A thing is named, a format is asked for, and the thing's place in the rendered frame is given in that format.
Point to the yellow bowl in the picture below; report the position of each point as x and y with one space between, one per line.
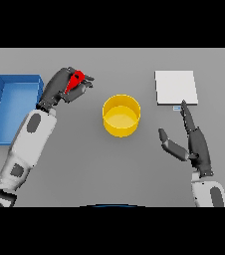
121 115

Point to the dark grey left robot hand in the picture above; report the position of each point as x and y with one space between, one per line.
55 85

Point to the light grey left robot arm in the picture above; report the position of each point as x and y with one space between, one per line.
26 142

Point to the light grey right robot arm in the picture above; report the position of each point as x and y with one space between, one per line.
208 194

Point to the blue tray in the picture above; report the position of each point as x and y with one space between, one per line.
11 106

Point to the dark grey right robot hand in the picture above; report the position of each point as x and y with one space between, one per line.
197 146

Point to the pale square measuring scale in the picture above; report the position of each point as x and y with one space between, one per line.
176 87

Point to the red beaker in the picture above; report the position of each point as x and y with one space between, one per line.
74 80

